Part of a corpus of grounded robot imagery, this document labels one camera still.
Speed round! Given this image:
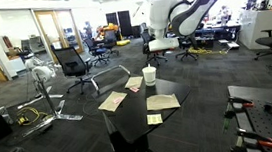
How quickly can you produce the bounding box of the white paper cup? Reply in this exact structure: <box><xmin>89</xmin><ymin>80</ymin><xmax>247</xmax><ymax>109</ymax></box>
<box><xmin>141</xmin><ymin>65</ymin><xmax>159</xmax><ymax>88</ymax></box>

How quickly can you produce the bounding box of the brown paper napkin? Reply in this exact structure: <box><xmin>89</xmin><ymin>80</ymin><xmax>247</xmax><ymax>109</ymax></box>
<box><xmin>145</xmin><ymin>92</ymin><xmax>182</xmax><ymax>112</ymax></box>
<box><xmin>123</xmin><ymin>74</ymin><xmax>145</xmax><ymax>90</ymax></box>

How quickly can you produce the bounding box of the small pink tag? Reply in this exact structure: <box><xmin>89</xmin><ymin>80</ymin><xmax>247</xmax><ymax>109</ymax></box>
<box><xmin>129</xmin><ymin>86</ymin><xmax>141</xmax><ymax>95</ymax></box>

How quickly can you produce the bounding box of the yellow floor object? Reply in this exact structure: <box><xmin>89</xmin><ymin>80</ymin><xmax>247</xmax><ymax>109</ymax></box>
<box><xmin>115</xmin><ymin>38</ymin><xmax>132</xmax><ymax>48</ymax></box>

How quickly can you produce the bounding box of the brown napkin with pink label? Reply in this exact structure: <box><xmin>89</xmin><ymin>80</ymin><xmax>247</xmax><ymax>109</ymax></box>
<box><xmin>95</xmin><ymin>89</ymin><xmax>130</xmax><ymax>115</ymax></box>

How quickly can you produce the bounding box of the blue office chair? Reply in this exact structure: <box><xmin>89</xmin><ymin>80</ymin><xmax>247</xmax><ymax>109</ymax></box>
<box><xmin>83</xmin><ymin>36</ymin><xmax>111</xmax><ymax>69</ymax></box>

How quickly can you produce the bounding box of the yellow sticky note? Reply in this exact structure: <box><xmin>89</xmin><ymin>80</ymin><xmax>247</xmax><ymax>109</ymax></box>
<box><xmin>146</xmin><ymin>113</ymin><xmax>164</xmax><ymax>126</ymax></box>

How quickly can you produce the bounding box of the black tall cabinet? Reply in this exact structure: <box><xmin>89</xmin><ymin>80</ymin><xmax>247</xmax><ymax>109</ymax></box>
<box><xmin>117</xmin><ymin>9</ymin><xmax>134</xmax><ymax>38</ymax></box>
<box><xmin>105</xmin><ymin>12</ymin><xmax>119</xmax><ymax>27</ymax></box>

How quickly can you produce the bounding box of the orange machine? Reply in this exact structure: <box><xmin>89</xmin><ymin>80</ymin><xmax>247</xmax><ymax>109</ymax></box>
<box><xmin>95</xmin><ymin>22</ymin><xmax>120</xmax><ymax>41</ymax></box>

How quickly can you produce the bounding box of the black mesh office chair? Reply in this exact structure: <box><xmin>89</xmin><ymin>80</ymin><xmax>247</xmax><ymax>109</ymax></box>
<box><xmin>51</xmin><ymin>44</ymin><xmax>96</xmax><ymax>97</ymax></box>

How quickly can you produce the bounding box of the cluttered work desk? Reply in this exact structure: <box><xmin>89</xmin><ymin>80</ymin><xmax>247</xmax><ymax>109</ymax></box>
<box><xmin>194</xmin><ymin>19</ymin><xmax>244</xmax><ymax>46</ymax></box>

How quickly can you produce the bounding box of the white floor box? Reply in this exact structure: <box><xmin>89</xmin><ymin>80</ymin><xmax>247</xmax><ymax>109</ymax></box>
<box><xmin>218</xmin><ymin>37</ymin><xmax>241</xmax><ymax>52</ymax></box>

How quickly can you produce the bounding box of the white counter cabinet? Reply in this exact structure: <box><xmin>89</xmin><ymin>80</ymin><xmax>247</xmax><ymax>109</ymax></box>
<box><xmin>236</xmin><ymin>7</ymin><xmax>272</xmax><ymax>52</ymax></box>

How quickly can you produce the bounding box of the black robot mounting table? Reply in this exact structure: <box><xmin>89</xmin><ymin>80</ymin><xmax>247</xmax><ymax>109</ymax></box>
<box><xmin>226</xmin><ymin>81</ymin><xmax>272</xmax><ymax>152</ymax></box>

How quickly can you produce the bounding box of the silver metal tube frame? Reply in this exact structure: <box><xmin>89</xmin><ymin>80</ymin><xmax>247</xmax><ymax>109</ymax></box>
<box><xmin>89</xmin><ymin>64</ymin><xmax>133</xmax><ymax>96</ymax></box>

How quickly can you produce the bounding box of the black pedestal table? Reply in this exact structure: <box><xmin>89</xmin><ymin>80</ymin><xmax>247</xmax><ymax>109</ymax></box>
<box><xmin>90</xmin><ymin>72</ymin><xmax>198</xmax><ymax>152</ymax></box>

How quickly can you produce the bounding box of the long yellow cable coil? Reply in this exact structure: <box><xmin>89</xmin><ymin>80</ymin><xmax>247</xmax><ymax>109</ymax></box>
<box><xmin>187</xmin><ymin>43</ymin><xmax>230</xmax><ymax>59</ymax></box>

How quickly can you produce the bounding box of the orange-handled black clamp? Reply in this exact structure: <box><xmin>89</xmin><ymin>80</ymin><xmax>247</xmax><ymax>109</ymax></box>
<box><xmin>228</xmin><ymin>124</ymin><xmax>272</xmax><ymax>152</ymax></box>
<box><xmin>222</xmin><ymin>94</ymin><xmax>256</xmax><ymax>121</ymax></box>

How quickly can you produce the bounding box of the yellow floor cable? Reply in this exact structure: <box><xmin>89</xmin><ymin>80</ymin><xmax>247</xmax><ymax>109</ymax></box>
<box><xmin>13</xmin><ymin>104</ymin><xmax>49</xmax><ymax>128</ymax></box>

